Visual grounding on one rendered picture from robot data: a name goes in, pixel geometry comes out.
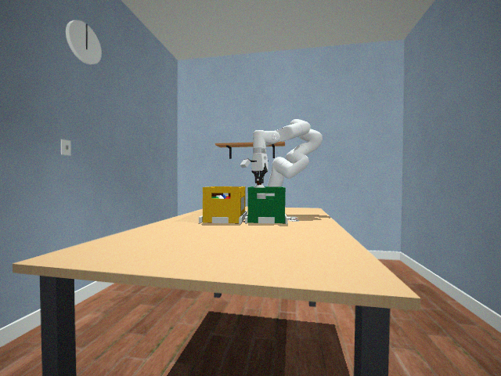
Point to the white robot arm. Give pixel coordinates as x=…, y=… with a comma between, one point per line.
x=295, y=161

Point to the green plastic bottle crate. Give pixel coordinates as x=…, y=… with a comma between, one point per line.
x=272, y=206

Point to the yellow crate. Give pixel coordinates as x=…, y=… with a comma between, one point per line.
x=232, y=208

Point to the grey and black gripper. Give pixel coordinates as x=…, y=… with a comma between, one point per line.
x=260, y=166

